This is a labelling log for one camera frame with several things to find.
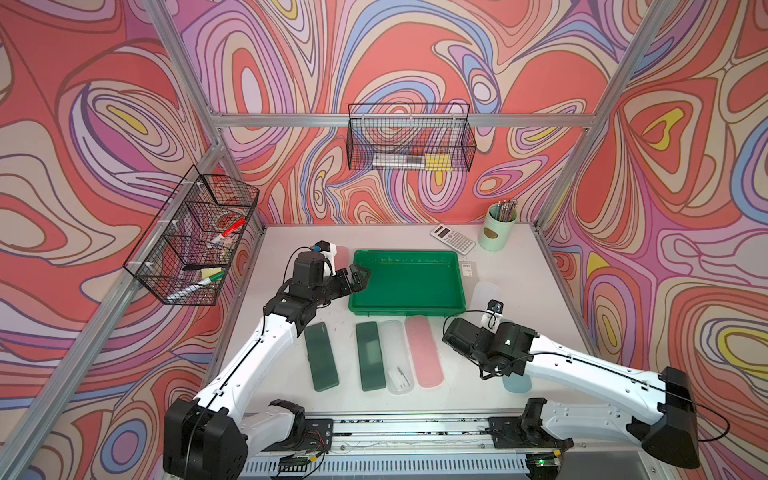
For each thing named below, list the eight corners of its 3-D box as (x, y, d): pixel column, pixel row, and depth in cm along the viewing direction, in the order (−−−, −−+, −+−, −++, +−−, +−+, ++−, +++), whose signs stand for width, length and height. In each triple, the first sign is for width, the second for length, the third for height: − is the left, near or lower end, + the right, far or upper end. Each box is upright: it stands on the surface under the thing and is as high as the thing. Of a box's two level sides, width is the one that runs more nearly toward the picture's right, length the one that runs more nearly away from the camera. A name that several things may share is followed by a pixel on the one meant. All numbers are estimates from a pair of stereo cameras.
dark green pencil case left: (315, 394, 81) (314, 392, 80) (304, 329, 94) (302, 326, 92) (339, 386, 83) (338, 383, 81) (325, 323, 95) (324, 319, 94)
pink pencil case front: (419, 391, 82) (419, 388, 80) (403, 321, 96) (403, 317, 94) (446, 385, 83) (448, 383, 81) (427, 317, 97) (427, 313, 95)
